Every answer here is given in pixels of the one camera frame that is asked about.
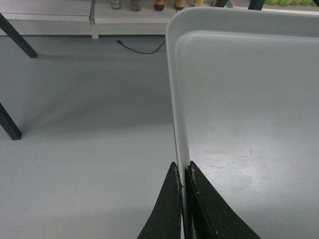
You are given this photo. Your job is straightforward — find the grey rectangular serving tray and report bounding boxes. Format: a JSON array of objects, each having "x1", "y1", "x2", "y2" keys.
[{"x1": 166, "y1": 7, "x2": 319, "y2": 239}]

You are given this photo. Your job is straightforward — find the black floor power cable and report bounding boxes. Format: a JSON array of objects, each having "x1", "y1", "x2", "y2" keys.
[{"x1": 117, "y1": 39, "x2": 166, "y2": 54}]

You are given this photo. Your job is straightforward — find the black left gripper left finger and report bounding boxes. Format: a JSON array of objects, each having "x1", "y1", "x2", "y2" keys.
[{"x1": 138, "y1": 162, "x2": 182, "y2": 239}]

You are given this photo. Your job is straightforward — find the black table leg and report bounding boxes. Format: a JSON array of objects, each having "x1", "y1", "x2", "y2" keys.
[{"x1": 0, "y1": 14, "x2": 37, "y2": 58}]

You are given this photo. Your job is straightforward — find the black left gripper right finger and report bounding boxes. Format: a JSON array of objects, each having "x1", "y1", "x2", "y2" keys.
[{"x1": 185, "y1": 161, "x2": 259, "y2": 239}]

